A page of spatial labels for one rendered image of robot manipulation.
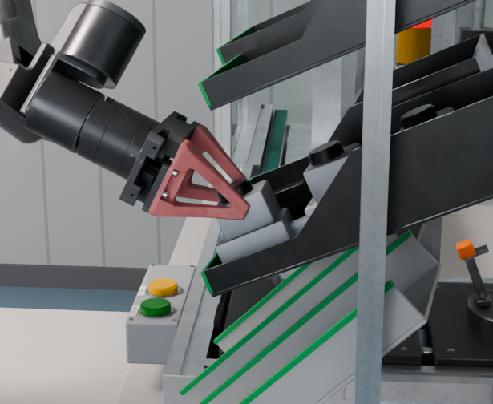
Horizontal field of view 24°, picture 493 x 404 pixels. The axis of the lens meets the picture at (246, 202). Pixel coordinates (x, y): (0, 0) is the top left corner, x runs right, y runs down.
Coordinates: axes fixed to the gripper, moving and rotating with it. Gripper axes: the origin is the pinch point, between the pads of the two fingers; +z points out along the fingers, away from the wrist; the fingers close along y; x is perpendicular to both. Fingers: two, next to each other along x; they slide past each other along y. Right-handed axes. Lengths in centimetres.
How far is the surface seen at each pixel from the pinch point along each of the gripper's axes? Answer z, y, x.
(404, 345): 24.2, 36.4, 18.3
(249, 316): 5.7, 22.8, 18.4
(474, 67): 12.7, 7.0, -18.2
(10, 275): -69, 283, 151
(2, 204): -82, 283, 129
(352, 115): 5.2, 8.3, -9.3
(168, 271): -6, 59, 33
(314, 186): 4.9, -1.9, -4.6
